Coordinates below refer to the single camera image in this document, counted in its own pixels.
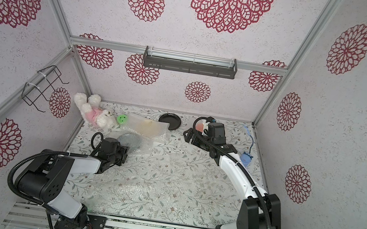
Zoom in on dark grey plate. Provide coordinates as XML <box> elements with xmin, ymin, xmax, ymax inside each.
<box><xmin>158</xmin><ymin>113</ymin><xmax>182</xmax><ymax>131</ymax></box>

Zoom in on clear bubble wrap sheet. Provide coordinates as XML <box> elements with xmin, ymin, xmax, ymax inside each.
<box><xmin>81</xmin><ymin>154</ymin><xmax>241</xmax><ymax>228</ymax></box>

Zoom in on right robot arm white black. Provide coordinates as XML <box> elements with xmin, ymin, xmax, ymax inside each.
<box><xmin>183</xmin><ymin>117</ymin><xmax>282</xmax><ymax>229</ymax></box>

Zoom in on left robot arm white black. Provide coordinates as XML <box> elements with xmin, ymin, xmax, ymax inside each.
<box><xmin>7</xmin><ymin>132</ymin><xmax>130</xmax><ymax>229</ymax></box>

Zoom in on orange plate in bubble wrap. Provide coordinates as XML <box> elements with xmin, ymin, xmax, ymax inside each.
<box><xmin>183</xmin><ymin>117</ymin><xmax>227</xmax><ymax>146</ymax></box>

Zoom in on yellow plate in bubble wrap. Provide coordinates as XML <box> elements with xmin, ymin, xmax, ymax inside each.
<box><xmin>124</xmin><ymin>113</ymin><xmax>170</xmax><ymax>138</ymax></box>

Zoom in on green round toy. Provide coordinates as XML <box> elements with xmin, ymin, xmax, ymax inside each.
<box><xmin>116</xmin><ymin>114</ymin><xmax>129</xmax><ymax>125</ymax></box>

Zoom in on white plush bunny pink dress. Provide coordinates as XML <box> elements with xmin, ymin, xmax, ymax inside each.
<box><xmin>73</xmin><ymin>93</ymin><xmax>117</xmax><ymax>129</ymax></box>

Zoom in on blue toy with cord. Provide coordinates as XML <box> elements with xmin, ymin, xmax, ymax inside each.
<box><xmin>240</xmin><ymin>125</ymin><xmax>255</xmax><ymax>168</ymax></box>

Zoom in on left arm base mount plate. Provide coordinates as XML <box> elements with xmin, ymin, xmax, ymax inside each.
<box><xmin>54</xmin><ymin>215</ymin><xmax>107</xmax><ymax>229</ymax></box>

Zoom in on black wire wall basket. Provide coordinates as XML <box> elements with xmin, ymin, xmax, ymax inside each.
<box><xmin>20</xmin><ymin>65</ymin><xmax>69</xmax><ymax>113</ymax></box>

